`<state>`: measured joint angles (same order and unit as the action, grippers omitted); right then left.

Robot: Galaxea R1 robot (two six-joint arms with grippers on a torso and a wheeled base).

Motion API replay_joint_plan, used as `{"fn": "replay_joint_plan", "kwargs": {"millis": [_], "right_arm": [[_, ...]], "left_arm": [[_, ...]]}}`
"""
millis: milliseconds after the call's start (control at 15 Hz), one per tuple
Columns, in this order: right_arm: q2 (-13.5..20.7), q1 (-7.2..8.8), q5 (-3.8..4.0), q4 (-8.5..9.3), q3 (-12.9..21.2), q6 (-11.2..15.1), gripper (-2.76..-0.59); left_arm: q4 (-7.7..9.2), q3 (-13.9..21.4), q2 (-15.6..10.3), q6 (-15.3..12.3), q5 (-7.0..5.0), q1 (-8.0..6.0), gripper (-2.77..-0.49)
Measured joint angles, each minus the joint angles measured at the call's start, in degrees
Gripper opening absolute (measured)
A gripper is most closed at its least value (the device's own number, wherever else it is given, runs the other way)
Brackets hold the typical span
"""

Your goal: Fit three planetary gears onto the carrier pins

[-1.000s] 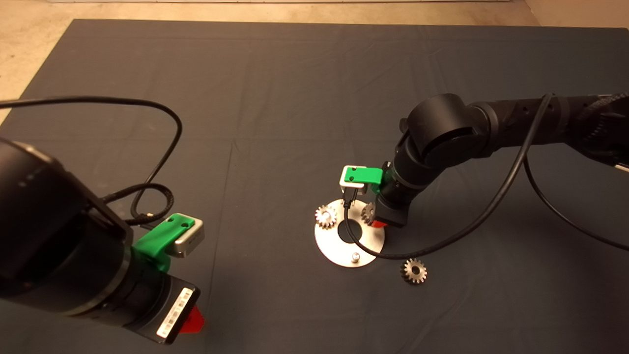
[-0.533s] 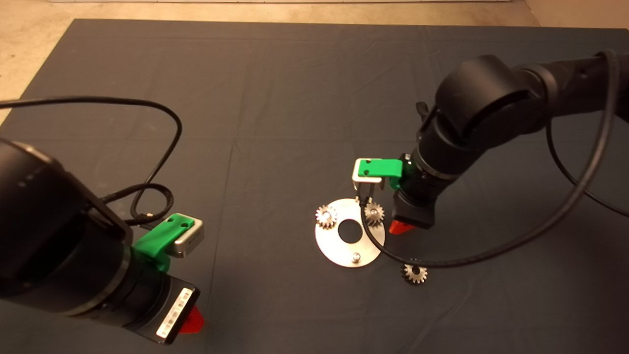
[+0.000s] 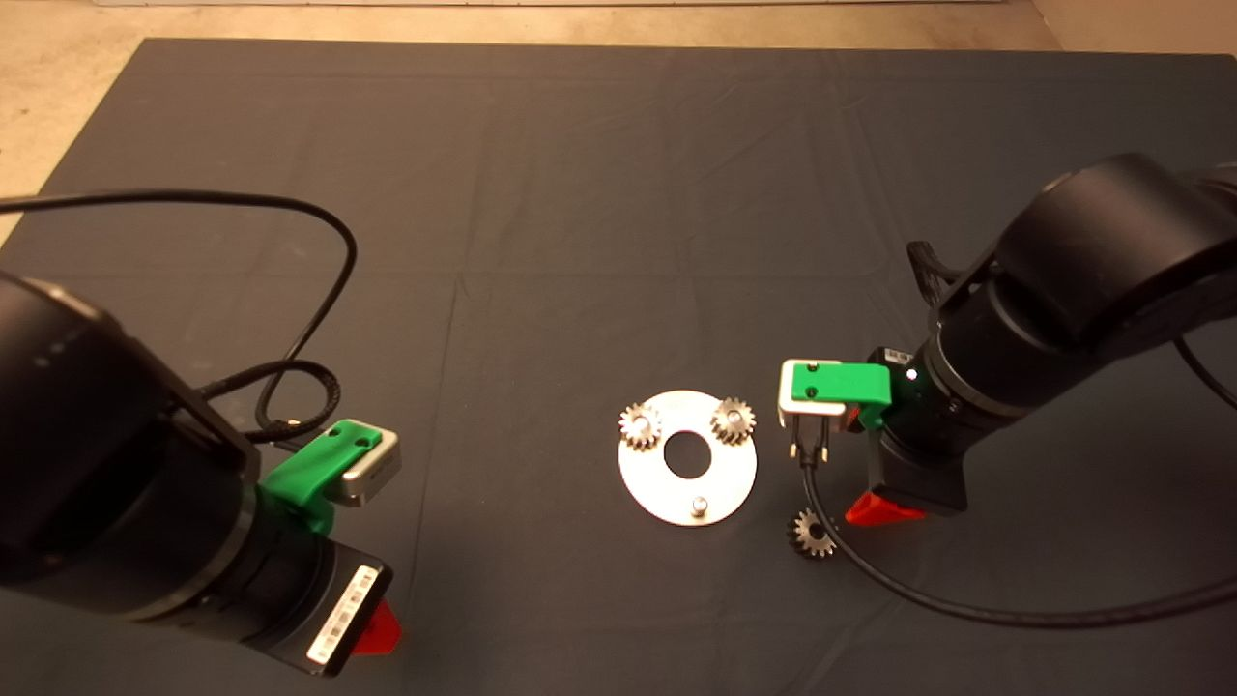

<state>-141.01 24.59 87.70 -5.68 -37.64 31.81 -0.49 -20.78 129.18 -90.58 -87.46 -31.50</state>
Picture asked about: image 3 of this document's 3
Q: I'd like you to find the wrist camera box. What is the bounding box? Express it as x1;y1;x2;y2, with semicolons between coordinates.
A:
336;425;402;508
778;360;849;448

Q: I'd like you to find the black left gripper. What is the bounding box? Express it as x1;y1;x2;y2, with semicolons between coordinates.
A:
208;514;403;677

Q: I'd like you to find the small steel spur gear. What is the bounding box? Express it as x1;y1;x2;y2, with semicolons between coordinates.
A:
618;403;664;451
710;396;757;447
787;508;838;560

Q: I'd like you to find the braided black arm cable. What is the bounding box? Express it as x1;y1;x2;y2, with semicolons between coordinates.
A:
196;360;342;444
906;240;967;312

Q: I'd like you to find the dark grey table cloth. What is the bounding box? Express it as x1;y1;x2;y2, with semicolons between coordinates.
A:
0;39;1237;696

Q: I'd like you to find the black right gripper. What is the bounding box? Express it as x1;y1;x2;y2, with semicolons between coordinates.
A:
845;346;989;528

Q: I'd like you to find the black USB camera cable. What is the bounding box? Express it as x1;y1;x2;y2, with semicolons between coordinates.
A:
788;333;1237;629

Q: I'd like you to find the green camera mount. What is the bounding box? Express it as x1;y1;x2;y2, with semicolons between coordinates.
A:
791;361;892;432
259;420;383;535

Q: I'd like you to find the round metal carrier plate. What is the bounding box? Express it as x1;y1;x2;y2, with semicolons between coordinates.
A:
618;390;759;528

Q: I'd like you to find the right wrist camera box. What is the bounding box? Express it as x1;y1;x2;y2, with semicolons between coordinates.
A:
778;360;849;448

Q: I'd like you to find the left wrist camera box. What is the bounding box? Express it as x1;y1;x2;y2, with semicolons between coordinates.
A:
336;425;402;508

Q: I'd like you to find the thin black camera cable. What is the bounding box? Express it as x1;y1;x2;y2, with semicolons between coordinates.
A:
0;189;359;442

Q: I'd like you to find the left green camera mount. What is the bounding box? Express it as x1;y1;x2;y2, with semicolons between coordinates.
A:
259;420;383;535

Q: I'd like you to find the right green camera mount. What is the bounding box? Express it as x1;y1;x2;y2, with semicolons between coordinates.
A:
791;361;892;432

